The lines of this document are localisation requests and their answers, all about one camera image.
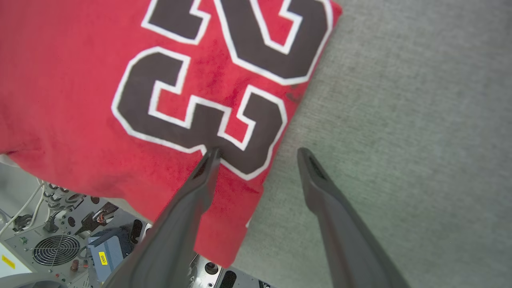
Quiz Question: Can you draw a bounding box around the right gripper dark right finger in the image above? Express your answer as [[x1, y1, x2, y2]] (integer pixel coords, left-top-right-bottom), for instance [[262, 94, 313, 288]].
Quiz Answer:
[[297, 147, 409, 288]]

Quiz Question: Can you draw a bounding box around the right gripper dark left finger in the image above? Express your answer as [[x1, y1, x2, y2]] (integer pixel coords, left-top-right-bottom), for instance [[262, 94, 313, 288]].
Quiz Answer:
[[102, 147, 222, 288]]

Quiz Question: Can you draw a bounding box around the red basketball jersey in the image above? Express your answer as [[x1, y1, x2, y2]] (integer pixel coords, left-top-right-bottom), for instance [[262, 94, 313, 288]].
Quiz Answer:
[[0, 0, 344, 268]]

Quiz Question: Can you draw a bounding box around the blue-grey box with yellow label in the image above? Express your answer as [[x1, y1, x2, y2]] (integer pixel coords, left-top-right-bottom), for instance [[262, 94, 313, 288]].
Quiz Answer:
[[87, 226, 134, 282]]

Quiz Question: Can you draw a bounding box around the grey fabric sofa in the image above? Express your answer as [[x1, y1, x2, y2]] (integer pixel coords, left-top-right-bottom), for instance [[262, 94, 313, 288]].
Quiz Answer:
[[0, 0, 512, 288]]

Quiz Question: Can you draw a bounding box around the white cable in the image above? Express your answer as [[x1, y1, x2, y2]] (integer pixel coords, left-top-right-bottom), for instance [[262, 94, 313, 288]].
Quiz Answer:
[[0, 179, 46, 236]]

